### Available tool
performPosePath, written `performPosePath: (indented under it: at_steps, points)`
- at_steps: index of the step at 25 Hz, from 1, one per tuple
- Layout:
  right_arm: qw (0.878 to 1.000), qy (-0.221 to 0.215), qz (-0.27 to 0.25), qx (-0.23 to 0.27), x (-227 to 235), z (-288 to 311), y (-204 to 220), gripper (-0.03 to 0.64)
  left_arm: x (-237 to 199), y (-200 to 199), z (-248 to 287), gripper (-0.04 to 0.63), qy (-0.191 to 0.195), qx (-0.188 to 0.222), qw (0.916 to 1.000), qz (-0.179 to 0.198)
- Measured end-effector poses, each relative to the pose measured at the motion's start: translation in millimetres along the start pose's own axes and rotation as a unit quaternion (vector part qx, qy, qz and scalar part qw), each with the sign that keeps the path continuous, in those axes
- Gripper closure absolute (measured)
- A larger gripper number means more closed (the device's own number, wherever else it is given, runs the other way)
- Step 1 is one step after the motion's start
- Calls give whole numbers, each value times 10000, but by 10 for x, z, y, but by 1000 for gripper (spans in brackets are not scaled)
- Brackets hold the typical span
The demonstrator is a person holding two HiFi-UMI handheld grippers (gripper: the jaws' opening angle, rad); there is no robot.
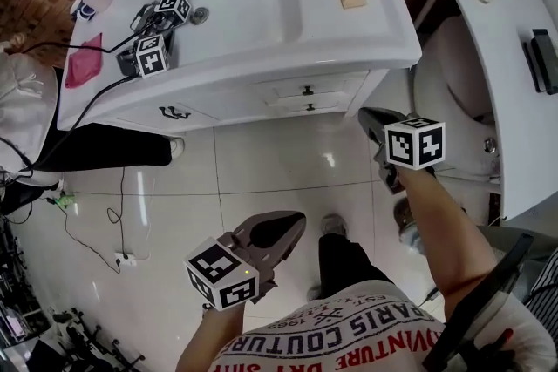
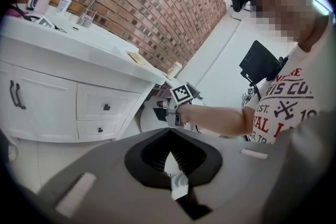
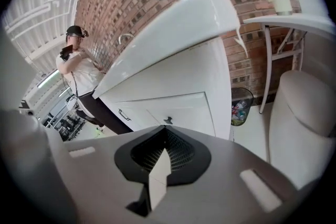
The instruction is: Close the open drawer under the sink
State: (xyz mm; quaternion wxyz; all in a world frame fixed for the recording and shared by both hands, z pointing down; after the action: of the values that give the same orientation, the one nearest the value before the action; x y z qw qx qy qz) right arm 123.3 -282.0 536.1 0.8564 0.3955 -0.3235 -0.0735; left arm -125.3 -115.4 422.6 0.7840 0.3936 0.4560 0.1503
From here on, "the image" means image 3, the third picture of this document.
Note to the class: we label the black cap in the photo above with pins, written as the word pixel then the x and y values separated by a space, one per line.
pixel 74 30

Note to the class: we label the person's body in white shirt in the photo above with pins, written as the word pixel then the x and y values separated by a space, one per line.
pixel 84 76

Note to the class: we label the chrome faucet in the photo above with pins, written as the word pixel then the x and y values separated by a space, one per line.
pixel 125 37

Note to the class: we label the white drawer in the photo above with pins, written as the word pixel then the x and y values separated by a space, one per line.
pixel 183 110

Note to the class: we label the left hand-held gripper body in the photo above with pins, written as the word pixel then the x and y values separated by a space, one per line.
pixel 66 52

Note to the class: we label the white toilet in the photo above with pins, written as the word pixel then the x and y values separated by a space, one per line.
pixel 302 123

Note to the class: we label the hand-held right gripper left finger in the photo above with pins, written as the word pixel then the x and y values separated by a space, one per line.
pixel 94 178

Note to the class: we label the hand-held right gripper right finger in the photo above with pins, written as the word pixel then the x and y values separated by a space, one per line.
pixel 223 165

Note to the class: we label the white wall shelf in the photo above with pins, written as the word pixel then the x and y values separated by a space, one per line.
pixel 288 22

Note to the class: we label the black mesh trash bin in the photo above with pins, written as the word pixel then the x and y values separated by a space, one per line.
pixel 241 107

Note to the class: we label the white vanity cabinet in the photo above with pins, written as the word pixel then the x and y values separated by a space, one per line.
pixel 204 70

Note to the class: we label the head-worn camera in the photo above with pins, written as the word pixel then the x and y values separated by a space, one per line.
pixel 85 33

